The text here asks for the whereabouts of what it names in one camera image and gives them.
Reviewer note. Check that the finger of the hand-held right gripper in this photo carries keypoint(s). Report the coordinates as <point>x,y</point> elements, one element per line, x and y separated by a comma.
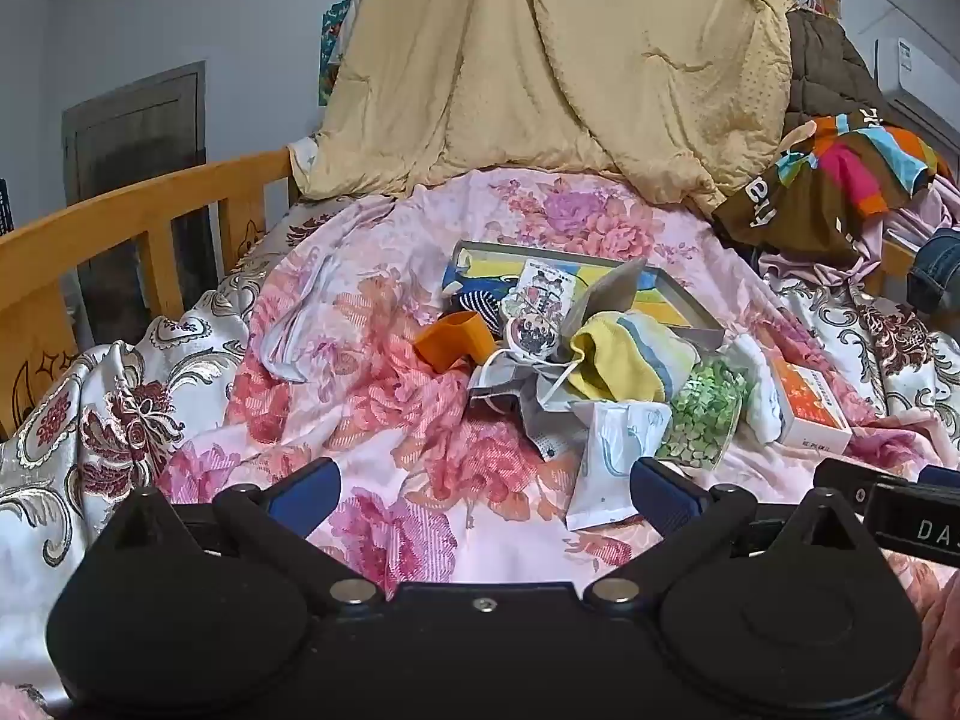
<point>941,475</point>
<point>840,476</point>

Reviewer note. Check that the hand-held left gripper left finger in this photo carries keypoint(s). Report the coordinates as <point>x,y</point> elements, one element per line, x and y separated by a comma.
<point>304,499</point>

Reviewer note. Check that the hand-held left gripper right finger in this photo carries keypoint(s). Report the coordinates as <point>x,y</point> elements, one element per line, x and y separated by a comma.
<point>667,499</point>

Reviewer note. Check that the white plastic packet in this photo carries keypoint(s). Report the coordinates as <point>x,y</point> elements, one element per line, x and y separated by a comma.
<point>611,465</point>

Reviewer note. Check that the white quilted cloth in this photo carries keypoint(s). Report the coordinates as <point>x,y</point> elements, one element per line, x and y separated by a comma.
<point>754,390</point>

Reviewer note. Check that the yellow striped sock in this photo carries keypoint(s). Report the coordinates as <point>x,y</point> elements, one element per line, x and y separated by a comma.
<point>607,360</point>

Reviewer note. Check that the grey face mask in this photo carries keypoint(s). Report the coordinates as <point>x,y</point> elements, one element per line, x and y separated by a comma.
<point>525,397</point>

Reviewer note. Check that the grey felt pouch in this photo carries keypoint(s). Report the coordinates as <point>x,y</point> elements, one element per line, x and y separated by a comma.
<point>604,300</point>

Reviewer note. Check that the black white striped sock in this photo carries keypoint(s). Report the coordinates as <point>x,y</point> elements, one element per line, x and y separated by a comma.
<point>472,305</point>

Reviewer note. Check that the grey metal tray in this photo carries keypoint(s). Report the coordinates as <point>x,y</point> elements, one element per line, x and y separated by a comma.
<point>570,251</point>

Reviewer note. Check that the small cardboard box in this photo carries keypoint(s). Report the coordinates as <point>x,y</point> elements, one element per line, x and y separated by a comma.
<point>806,394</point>

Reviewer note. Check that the pink floral quilt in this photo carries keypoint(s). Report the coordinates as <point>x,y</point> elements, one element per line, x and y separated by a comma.
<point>375,390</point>

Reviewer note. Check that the person's pink fleece clothing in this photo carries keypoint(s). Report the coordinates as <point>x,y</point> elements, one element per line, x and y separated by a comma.
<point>945,652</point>

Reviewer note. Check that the blue jeans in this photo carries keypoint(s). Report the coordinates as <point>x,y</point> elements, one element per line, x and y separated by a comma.
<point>937,270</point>

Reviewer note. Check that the brocade satin bedsheet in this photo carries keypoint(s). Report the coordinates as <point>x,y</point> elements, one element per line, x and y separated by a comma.
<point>112,420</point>

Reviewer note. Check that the lilac cloth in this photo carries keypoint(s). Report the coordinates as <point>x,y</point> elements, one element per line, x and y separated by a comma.
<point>870,255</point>

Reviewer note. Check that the cartoon printed packet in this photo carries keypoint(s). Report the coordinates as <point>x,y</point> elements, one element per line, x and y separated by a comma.
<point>544,296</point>

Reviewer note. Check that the brown multicoloured striped garment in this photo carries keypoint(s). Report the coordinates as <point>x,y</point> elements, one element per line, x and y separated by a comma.
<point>810,195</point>

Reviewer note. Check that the cartoon printed towel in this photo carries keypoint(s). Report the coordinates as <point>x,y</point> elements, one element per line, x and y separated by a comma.
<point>484,268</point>

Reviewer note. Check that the white printed cloth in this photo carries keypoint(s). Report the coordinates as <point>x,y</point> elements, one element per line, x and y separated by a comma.
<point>306,161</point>

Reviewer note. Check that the white air conditioner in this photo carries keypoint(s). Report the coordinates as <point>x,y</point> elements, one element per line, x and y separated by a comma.
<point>922,75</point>

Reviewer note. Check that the brown quilted jacket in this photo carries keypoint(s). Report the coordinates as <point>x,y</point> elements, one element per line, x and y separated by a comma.
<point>832,75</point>

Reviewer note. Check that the grey door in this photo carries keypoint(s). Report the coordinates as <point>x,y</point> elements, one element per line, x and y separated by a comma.
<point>135,127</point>

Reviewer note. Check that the black plastic crate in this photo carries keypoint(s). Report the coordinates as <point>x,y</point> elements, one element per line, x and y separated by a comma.
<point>6,206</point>

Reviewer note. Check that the yellow blanket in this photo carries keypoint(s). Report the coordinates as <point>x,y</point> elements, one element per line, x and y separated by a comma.
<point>540,67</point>

